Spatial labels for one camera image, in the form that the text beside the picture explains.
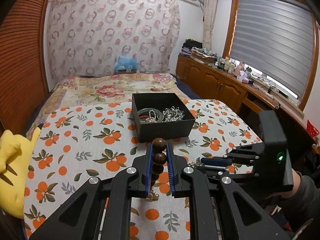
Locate dark wooden bead bracelet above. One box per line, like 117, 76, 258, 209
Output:
150, 138, 168, 192

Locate silver chain jewelry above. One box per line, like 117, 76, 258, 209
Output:
162, 106, 184, 122

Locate black square jewelry box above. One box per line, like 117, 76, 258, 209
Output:
132, 93, 195, 142

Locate white pearl necklace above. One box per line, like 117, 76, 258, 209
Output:
146, 109, 161, 124

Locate green jade bangle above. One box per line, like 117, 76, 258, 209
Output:
138, 108, 163, 124

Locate person's right hand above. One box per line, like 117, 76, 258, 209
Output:
281, 170, 301, 198

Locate pink tissue box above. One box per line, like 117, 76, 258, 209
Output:
236, 70, 249, 84

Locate orange print white cloth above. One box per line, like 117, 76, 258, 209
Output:
24, 100, 261, 239

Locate dark blue bed sheet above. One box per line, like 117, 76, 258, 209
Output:
171, 74, 201, 100

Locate wooden sideboard cabinet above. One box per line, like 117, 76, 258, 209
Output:
176, 55, 305, 133

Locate pink figurine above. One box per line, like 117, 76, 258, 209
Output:
233, 61, 245, 77

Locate bottles on sideboard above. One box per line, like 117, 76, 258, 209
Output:
217, 58, 236, 74

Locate yellow plush toy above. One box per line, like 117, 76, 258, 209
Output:
0, 128, 41, 219

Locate grey window blind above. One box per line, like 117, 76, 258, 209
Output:
229, 0, 314, 98

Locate stack of folded clothes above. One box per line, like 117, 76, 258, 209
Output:
180, 39, 217, 64

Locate small cardboard box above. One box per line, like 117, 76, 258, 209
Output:
118, 69, 137, 74

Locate floral bed quilt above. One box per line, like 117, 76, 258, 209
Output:
25, 73, 190, 139

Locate blue plush toy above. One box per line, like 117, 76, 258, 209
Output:
115, 56, 138, 73

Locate brown louvered wardrobe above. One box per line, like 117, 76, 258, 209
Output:
1, 0, 49, 134

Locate beige side curtain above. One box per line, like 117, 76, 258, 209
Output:
202, 0, 217, 50

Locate pink circle pattern curtain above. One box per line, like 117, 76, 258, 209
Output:
47, 0, 181, 82

